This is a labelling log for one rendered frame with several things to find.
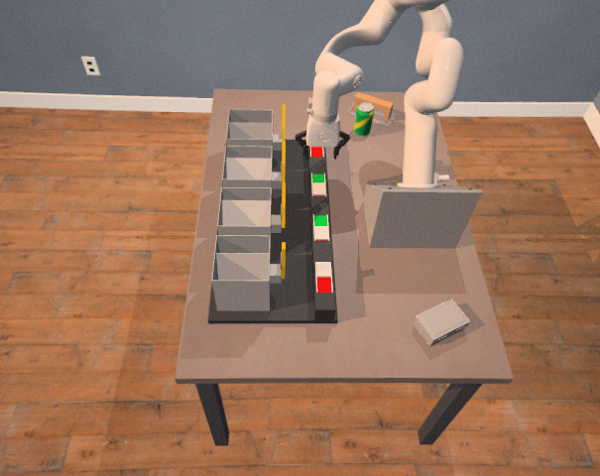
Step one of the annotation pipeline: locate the green and yellow drink can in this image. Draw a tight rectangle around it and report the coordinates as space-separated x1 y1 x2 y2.
353 102 374 136

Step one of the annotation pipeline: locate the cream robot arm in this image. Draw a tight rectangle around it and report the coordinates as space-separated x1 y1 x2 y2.
307 0 464 188

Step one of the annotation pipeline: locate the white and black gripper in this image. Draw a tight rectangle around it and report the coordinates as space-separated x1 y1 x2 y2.
295 114 350 160

